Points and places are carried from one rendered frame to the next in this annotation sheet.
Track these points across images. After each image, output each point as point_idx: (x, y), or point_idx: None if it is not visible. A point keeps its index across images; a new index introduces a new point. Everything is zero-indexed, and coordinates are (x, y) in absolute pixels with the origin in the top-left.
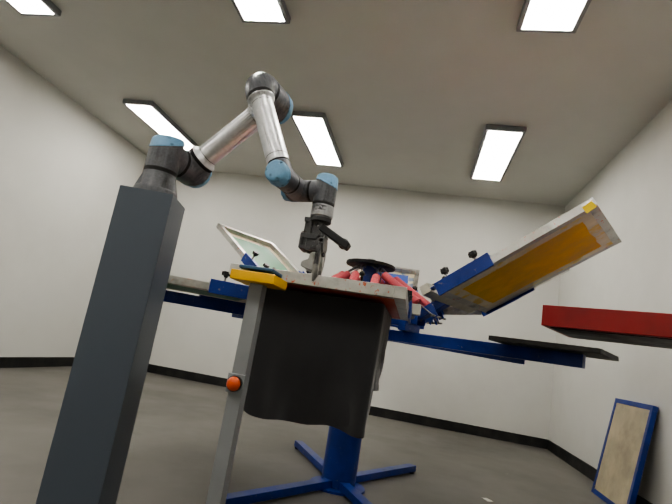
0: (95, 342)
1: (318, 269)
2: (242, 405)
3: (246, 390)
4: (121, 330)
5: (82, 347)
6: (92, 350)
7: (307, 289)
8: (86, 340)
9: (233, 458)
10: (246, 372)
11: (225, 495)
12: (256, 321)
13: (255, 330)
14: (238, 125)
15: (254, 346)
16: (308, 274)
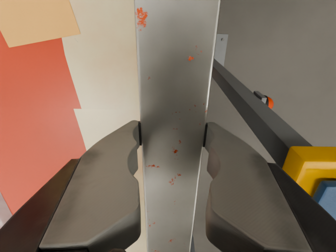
0: (192, 246)
1: (219, 142)
2: (239, 88)
3: (240, 93)
4: (190, 249)
5: (193, 245)
6: (192, 239)
7: (62, 156)
8: (194, 251)
9: (222, 74)
10: (260, 101)
11: (218, 68)
12: (295, 132)
13: (283, 125)
14: None
15: (263, 114)
16: (200, 164)
